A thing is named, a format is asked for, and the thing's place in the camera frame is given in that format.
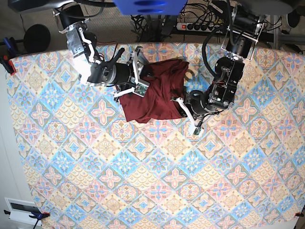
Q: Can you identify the blue orange clamp upper left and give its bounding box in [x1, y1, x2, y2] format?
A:
[0, 37, 17, 75]

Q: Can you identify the white power strip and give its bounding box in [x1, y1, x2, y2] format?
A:
[176, 22, 220, 32]

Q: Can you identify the orange clamp lower right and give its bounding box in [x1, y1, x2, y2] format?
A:
[295, 212, 304, 217]

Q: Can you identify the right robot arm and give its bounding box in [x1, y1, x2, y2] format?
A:
[8, 0, 150, 101]

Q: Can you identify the white wall vent box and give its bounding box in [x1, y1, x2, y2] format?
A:
[4, 198, 39, 226]

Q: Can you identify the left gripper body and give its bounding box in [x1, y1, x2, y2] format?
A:
[170, 90, 222, 128]

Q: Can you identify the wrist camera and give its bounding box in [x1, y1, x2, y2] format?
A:
[188, 125, 204, 137]
[133, 83, 149, 97]

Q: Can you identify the dark red t-shirt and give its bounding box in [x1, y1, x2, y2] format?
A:
[119, 59, 189, 124]

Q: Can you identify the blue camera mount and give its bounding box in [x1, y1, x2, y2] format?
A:
[113, 0, 187, 16]

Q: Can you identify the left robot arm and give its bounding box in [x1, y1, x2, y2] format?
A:
[168, 0, 298, 131]

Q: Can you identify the patterned tablecloth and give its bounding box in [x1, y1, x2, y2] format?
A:
[6, 48, 305, 229]

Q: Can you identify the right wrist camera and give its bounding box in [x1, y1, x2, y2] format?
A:
[133, 83, 149, 97]

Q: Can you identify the black round stool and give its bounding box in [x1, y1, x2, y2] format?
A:
[23, 24, 51, 53]

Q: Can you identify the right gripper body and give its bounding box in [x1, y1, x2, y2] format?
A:
[112, 46, 149, 102]

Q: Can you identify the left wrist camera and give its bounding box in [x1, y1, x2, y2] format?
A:
[188, 125, 204, 137]

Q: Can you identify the blue orange clamp lower left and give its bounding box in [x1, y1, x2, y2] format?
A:
[3, 209, 50, 219]

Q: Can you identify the blue orange clamp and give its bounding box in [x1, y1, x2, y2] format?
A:
[0, 37, 17, 75]
[3, 209, 50, 219]

